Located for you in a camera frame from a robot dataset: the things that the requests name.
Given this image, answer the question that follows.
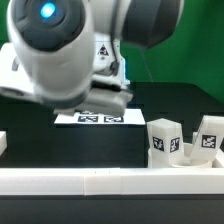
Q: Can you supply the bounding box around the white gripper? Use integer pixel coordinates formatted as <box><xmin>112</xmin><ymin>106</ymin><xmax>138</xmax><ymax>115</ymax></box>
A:
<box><xmin>0</xmin><ymin>43</ymin><xmax>133</xmax><ymax>116</ymax></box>

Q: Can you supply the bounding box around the white round stool seat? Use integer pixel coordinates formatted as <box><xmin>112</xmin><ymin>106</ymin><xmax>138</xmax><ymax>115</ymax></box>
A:
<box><xmin>148</xmin><ymin>143</ymin><xmax>224</xmax><ymax>168</ymax></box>

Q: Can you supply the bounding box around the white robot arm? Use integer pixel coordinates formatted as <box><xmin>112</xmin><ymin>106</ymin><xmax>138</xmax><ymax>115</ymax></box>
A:
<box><xmin>0</xmin><ymin>0</ymin><xmax>184</xmax><ymax>116</ymax></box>

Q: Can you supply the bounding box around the white marker tag sheet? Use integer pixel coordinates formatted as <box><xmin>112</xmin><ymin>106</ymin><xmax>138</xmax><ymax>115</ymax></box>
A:
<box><xmin>54</xmin><ymin>109</ymin><xmax>145</xmax><ymax>125</ymax></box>

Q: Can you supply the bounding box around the white U-shaped obstacle fence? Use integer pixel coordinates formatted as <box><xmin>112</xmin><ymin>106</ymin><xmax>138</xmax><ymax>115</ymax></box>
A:
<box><xmin>0</xmin><ymin>130</ymin><xmax>224</xmax><ymax>196</ymax></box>

